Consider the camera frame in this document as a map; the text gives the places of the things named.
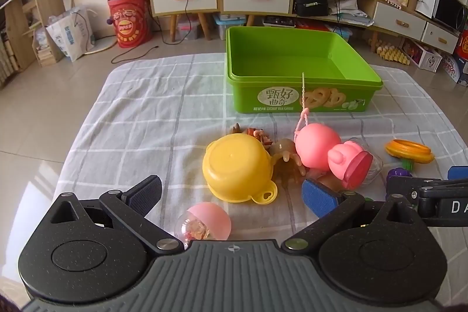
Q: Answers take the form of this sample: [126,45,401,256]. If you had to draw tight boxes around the reddish brown seashell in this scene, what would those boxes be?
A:
[243,128,274,146]

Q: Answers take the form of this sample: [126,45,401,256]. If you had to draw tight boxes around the red box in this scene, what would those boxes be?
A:
[453,29,468,60]

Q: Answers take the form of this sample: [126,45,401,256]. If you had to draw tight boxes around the row of yellow wooden toys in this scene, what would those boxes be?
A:
[376,42,412,66]

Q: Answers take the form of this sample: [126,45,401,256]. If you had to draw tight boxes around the black bag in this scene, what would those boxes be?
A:
[293,0,329,17]

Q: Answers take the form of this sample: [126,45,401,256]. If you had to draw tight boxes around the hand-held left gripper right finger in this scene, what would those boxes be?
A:
[281,177,421,254]

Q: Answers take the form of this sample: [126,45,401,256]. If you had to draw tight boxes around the wooden bookshelf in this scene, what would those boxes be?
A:
[0,0,74,79]

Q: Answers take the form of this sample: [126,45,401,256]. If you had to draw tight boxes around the purple toy grapes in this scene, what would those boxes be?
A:
[387,167,413,179]

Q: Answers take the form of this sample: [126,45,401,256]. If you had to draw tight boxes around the pink rubber toy with cord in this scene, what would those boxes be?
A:
[293,72,374,190]

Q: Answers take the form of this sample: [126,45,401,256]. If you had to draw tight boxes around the grey plaid cloth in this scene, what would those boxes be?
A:
[55,52,468,247]

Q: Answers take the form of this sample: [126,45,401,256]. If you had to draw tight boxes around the low wooden shelf unit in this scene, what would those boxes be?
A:
[292,0,460,53]

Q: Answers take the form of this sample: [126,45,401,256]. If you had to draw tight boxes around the pink clear capsule ball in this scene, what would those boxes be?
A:
[175,202,233,246]

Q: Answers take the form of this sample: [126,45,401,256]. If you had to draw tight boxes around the red bucket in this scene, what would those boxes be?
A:
[107,0,153,49]

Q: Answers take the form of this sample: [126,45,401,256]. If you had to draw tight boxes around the translucent brown octopus toy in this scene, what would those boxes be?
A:
[269,138,311,188]

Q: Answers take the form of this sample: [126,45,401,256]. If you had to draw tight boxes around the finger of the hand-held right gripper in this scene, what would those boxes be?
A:
[448,166,468,182]
[386,176,425,201]

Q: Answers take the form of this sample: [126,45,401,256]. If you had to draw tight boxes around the white patterned box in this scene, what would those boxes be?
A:
[402,39,443,73]

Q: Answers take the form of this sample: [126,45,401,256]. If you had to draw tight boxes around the yellow toy pot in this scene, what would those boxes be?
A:
[202,134,278,205]

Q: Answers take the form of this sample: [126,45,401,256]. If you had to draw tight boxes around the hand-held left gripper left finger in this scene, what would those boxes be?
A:
[51,175,185,255]

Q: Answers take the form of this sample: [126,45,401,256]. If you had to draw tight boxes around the green plastic box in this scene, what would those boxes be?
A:
[226,26,383,114]

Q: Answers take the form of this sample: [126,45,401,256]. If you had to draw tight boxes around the black floor cable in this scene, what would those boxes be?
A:
[111,46,159,64]

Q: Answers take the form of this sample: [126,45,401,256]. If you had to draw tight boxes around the yellow green toy corn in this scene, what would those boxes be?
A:
[385,139,436,170]

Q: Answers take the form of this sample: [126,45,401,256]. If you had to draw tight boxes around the clear storage box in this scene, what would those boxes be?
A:
[213,14,247,40]
[175,14,202,40]

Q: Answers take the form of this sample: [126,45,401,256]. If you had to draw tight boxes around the white shopping bag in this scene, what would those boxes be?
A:
[46,6,96,62]

